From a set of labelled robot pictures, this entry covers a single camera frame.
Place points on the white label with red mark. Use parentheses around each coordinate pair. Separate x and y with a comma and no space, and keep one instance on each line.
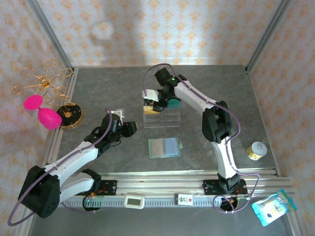
(183,199)

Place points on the blue snack packet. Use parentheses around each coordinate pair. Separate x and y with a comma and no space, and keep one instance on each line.
(270,209)

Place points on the pale blue card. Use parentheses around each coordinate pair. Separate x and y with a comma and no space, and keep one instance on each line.
(171,147)

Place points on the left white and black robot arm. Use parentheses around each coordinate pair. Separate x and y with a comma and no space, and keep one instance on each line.
(73,157)

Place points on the yellow can with grey lid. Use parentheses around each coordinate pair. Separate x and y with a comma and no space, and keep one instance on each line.
(257,150)

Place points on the aluminium table edge rail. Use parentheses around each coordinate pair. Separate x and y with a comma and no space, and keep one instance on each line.
(57,140)

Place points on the clear acrylic card holder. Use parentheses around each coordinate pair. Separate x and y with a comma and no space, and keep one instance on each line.
(162,121)

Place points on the pale pink card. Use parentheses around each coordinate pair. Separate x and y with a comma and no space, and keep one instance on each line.
(157,148)

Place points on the aluminium corner post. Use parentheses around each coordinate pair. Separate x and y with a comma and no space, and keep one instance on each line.
(268,32)
(49,32)

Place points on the teal VIP card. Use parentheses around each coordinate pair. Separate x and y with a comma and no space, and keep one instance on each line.
(175,105)

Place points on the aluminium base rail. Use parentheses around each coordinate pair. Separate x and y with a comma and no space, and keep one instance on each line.
(160,183)

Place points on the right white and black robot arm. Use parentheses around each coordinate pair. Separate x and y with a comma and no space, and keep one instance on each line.
(224,157)

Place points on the white digital display device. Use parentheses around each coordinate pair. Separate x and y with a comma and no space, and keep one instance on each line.
(134,201)

